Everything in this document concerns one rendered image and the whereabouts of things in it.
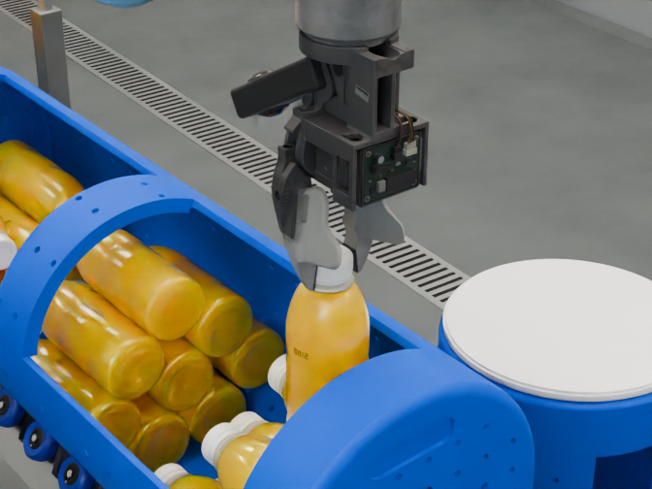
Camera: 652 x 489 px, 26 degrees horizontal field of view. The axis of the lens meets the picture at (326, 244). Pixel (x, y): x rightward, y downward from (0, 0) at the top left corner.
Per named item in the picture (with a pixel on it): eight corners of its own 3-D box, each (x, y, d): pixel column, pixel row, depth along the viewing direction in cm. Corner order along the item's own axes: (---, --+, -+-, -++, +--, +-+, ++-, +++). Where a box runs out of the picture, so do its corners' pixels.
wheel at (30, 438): (54, 432, 145) (69, 436, 147) (35, 407, 148) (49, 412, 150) (31, 468, 146) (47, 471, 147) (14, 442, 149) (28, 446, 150)
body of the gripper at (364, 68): (348, 221, 101) (351, 63, 95) (277, 178, 106) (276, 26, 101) (429, 191, 105) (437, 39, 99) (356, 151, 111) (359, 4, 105)
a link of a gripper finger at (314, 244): (317, 320, 105) (336, 207, 102) (271, 288, 109) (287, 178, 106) (349, 313, 107) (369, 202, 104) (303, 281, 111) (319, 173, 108)
